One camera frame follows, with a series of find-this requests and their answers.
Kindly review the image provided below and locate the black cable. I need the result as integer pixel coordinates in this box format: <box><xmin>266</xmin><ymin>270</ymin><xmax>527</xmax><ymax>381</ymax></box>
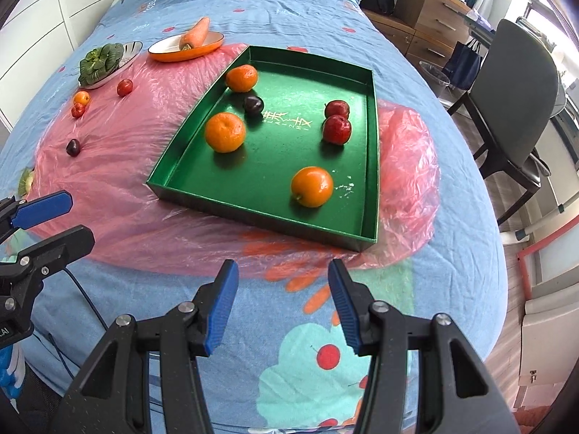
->
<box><xmin>47</xmin><ymin>266</ymin><xmax>112</xmax><ymax>380</ymax></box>

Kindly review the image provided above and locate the silver metal plate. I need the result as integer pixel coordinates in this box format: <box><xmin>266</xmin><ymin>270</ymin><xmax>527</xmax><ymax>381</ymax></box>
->
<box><xmin>77</xmin><ymin>41</ymin><xmax>143</xmax><ymax>89</ymax></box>

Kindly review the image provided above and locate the red apple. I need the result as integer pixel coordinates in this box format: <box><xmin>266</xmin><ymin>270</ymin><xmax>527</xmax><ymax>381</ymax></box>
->
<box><xmin>324</xmin><ymin>100</ymin><xmax>350</xmax><ymax>119</ymax></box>
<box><xmin>116</xmin><ymin>78</ymin><xmax>134</xmax><ymax>97</ymax></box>
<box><xmin>322</xmin><ymin>115</ymin><xmax>351</xmax><ymax>146</ymax></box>

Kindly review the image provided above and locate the white wardrobe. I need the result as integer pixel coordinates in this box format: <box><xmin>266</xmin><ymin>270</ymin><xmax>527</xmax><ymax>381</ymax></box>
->
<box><xmin>1</xmin><ymin>0</ymin><xmax>113</xmax><ymax>131</ymax></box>

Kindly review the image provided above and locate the blue patterned bedsheet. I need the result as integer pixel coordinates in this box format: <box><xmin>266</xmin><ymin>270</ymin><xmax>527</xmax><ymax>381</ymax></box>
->
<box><xmin>1</xmin><ymin>0</ymin><xmax>507</xmax><ymax>433</ymax></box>

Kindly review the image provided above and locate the orange enamel plate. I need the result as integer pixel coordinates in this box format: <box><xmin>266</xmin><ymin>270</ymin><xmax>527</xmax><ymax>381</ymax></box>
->
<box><xmin>148</xmin><ymin>31</ymin><xmax>225</xmax><ymax>63</ymax></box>

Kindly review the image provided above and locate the wooden drawer cabinet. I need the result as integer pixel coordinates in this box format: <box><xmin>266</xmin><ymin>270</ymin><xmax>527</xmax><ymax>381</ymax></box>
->
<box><xmin>365</xmin><ymin>0</ymin><xmax>470</xmax><ymax>68</ymax></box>

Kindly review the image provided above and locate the green vegetable piece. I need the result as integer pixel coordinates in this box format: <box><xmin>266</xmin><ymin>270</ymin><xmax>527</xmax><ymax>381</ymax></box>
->
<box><xmin>17</xmin><ymin>167</ymin><xmax>34</xmax><ymax>198</ymax></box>

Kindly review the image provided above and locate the carrot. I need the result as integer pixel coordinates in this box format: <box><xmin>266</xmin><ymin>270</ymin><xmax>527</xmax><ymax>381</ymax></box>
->
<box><xmin>179</xmin><ymin>17</ymin><xmax>210</xmax><ymax>50</ymax></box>

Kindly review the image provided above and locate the blue gloved left hand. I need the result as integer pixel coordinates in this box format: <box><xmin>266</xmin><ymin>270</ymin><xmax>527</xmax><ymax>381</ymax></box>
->
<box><xmin>0</xmin><ymin>343</ymin><xmax>26</xmax><ymax>400</ymax></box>

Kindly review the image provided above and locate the pink plastic sheet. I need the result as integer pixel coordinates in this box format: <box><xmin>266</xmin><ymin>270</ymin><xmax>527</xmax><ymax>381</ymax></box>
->
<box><xmin>30</xmin><ymin>44</ymin><xmax>440</xmax><ymax>280</ymax></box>

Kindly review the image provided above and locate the navy tote bag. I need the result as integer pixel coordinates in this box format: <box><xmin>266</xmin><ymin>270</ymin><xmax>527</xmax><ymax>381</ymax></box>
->
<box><xmin>441</xmin><ymin>39</ymin><xmax>483</xmax><ymax>91</ymax></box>

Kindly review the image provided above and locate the green bok choy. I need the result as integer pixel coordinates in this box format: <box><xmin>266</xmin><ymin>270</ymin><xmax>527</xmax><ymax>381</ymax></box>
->
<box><xmin>79</xmin><ymin>43</ymin><xmax>124</xmax><ymax>87</ymax></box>

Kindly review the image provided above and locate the dark chair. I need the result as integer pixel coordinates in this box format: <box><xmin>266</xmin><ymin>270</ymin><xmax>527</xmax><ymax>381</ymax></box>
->
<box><xmin>448</xmin><ymin>41</ymin><xmax>561</xmax><ymax>224</ymax></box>

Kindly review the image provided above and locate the large mandarin orange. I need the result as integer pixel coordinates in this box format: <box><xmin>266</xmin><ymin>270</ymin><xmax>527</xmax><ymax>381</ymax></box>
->
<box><xmin>204</xmin><ymin>112</ymin><xmax>246</xmax><ymax>154</ymax></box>

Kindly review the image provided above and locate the dark plum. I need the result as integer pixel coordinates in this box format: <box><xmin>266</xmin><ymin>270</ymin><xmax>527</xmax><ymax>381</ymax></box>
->
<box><xmin>66</xmin><ymin>138</ymin><xmax>81</xmax><ymax>158</ymax></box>
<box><xmin>242</xmin><ymin>95</ymin><xmax>264</xmax><ymax>116</ymax></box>

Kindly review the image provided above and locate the smooth orange fruit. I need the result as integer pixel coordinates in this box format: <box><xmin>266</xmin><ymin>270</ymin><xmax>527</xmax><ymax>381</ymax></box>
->
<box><xmin>291</xmin><ymin>167</ymin><xmax>334</xmax><ymax>209</ymax></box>

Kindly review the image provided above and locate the small red fruit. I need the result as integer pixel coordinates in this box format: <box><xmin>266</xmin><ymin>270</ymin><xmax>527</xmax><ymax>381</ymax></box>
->
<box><xmin>71</xmin><ymin>103</ymin><xmax>86</xmax><ymax>119</ymax></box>

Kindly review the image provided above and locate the green shallow box tray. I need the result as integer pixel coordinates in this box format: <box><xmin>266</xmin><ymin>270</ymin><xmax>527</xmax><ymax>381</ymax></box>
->
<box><xmin>147</xmin><ymin>46</ymin><xmax>380</xmax><ymax>252</ymax></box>

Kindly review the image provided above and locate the small orange tomato fruit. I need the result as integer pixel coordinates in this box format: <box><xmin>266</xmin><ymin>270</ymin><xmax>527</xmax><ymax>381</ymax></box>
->
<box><xmin>73</xmin><ymin>90</ymin><xmax>91</xmax><ymax>106</ymax></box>

